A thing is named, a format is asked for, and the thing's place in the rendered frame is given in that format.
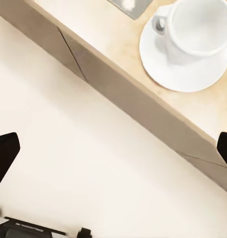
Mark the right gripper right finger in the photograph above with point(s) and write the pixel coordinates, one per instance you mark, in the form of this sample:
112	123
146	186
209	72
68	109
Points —
222	145

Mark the cabinet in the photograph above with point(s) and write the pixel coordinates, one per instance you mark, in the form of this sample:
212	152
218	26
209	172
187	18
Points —
118	90

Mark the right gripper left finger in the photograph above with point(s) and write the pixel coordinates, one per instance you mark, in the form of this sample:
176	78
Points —
9	149

